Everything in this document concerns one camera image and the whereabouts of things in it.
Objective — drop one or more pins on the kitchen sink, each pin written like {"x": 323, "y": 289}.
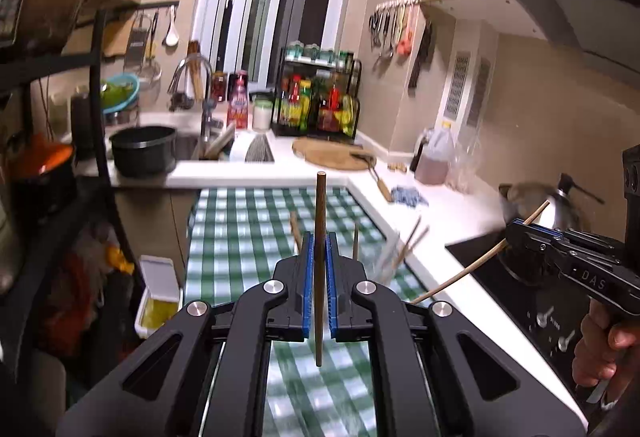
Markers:
{"x": 187, "y": 147}

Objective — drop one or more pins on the clear plastic bag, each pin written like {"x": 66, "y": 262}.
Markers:
{"x": 465, "y": 162}

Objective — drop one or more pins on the white ladle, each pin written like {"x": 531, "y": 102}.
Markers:
{"x": 171, "y": 34}

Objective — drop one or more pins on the metal stove knob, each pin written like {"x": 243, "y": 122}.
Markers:
{"x": 541, "y": 319}
{"x": 565, "y": 343}

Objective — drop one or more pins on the bundle of wooden chopsticks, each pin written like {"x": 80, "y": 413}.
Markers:
{"x": 196, "y": 72}

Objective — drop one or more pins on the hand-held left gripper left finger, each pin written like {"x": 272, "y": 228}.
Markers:
{"x": 307, "y": 282}

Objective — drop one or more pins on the metal wok lid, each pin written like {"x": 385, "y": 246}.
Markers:
{"x": 530, "y": 199}

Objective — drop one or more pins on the orange pot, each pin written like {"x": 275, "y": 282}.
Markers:
{"x": 45, "y": 167}

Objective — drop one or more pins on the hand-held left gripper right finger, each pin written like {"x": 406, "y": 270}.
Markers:
{"x": 332, "y": 287}

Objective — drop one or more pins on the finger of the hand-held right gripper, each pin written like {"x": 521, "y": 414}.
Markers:
{"x": 525, "y": 242}
{"x": 542, "y": 229}

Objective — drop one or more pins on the round wooden cutting board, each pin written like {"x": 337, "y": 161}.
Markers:
{"x": 325, "y": 154}

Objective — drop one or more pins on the black glass stove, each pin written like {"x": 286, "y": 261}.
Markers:
{"x": 500, "y": 312}

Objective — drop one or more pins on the red jar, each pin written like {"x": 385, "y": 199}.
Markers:
{"x": 219, "y": 87}

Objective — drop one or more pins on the yellow plastic bag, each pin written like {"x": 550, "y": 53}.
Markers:
{"x": 120, "y": 259}

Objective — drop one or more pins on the person's right hand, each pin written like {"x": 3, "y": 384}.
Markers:
{"x": 605, "y": 362}

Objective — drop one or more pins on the pink dish soap bottle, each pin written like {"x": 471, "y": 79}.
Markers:
{"x": 238, "y": 104}

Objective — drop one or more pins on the white wall vent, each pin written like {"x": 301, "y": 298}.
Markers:
{"x": 478, "y": 92}
{"x": 456, "y": 84}

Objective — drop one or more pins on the chrome faucet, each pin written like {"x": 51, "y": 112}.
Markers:
{"x": 206, "y": 107}

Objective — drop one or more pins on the ginger pieces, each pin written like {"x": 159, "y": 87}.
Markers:
{"x": 398, "y": 166}

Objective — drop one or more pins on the hanging cleaver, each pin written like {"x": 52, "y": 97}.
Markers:
{"x": 420, "y": 57}

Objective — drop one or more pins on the hanging wooden board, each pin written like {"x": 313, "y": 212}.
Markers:
{"x": 117, "y": 37}

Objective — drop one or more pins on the black cooking pot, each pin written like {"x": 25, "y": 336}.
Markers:
{"x": 142, "y": 152}

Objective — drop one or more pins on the dark brown bowl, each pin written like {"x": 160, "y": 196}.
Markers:
{"x": 52, "y": 12}

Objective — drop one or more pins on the row of sauce bottles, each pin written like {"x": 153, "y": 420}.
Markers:
{"x": 320, "y": 104}

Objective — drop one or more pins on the black spice rack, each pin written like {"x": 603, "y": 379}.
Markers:
{"x": 286, "y": 133}

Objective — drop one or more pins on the row of hanging kitchen tools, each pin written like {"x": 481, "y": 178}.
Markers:
{"x": 392, "y": 29}

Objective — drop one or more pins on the black shelf rack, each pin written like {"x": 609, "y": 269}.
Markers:
{"x": 97, "y": 67}

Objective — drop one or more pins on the blue cloth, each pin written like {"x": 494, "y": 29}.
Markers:
{"x": 407, "y": 197}

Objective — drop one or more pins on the plastic oil jug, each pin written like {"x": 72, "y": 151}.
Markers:
{"x": 435, "y": 157}

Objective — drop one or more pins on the green white checked tablecloth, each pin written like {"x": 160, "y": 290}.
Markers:
{"x": 235, "y": 227}

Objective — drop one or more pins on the white jar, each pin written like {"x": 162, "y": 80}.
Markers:
{"x": 263, "y": 114}

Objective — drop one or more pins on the clear plastic utensil holder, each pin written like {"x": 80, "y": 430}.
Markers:
{"x": 387, "y": 262}

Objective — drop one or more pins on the wooden chopstick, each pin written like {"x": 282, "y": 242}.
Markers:
{"x": 296, "y": 229}
{"x": 320, "y": 207}
{"x": 422, "y": 237}
{"x": 412, "y": 234}
{"x": 356, "y": 239}
{"x": 465, "y": 274}

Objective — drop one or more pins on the metal grater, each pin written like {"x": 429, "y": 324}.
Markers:
{"x": 137, "y": 42}

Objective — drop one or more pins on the white plastic box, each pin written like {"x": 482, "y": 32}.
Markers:
{"x": 160, "y": 302}

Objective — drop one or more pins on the row of spice jars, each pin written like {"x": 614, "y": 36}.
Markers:
{"x": 317, "y": 53}

